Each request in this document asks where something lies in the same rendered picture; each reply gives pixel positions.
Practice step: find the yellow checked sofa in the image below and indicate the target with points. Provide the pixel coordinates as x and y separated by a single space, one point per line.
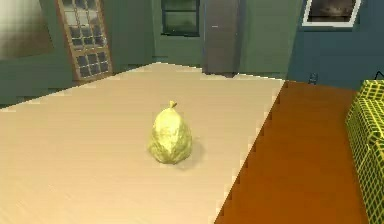
368 143

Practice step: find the yellow tied garbage bag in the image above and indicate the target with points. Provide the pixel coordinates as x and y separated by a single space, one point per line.
170 136

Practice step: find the grey room door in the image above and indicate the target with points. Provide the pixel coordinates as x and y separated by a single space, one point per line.
221 40

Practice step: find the dark framed window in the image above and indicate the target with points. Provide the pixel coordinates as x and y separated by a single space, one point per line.
180 16

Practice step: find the brown glass-paned room door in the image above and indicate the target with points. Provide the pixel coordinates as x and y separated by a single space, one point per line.
87 36

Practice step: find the small grey wall socket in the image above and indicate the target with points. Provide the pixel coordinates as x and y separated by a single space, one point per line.
312 78

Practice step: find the white framed wall picture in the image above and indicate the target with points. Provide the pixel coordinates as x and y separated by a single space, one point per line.
331 11

